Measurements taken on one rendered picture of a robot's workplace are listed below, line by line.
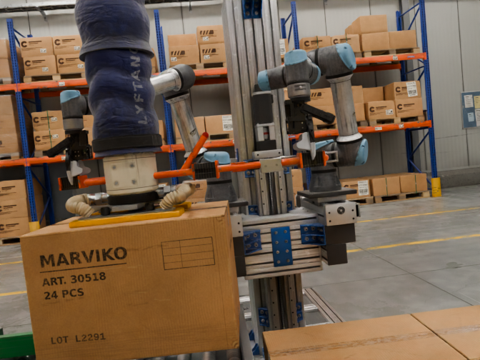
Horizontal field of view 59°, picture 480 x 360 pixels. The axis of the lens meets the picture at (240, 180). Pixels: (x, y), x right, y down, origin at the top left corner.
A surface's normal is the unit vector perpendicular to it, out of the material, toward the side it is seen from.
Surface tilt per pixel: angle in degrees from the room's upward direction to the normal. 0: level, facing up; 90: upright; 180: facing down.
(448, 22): 90
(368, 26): 91
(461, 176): 90
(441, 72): 90
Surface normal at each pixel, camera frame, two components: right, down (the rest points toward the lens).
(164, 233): 0.00, 0.05
